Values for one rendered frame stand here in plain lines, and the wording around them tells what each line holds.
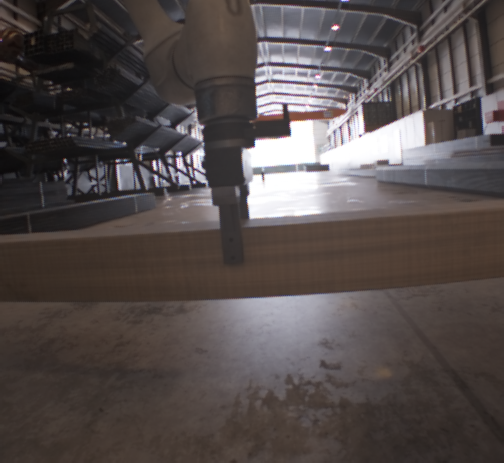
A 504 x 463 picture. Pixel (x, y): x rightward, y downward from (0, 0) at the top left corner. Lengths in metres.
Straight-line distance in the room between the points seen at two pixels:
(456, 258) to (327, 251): 0.18
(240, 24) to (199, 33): 0.06
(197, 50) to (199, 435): 0.47
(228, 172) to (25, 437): 0.40
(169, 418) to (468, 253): 0.44
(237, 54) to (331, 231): 0.27
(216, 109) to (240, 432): 0.39
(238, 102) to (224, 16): 0.12
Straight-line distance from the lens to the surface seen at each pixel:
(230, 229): 0.47
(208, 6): 0.54
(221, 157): 0.47
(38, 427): 0.51
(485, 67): 15.72
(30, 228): 2.37
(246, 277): 0.50
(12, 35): 9.23
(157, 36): 0.66
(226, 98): 0.50
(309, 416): 0.44
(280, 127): 0.50
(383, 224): 0.50
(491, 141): 8.53
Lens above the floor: 0.27
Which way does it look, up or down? 6 degrees down
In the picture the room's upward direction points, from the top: 5 degrees counter-clockwise
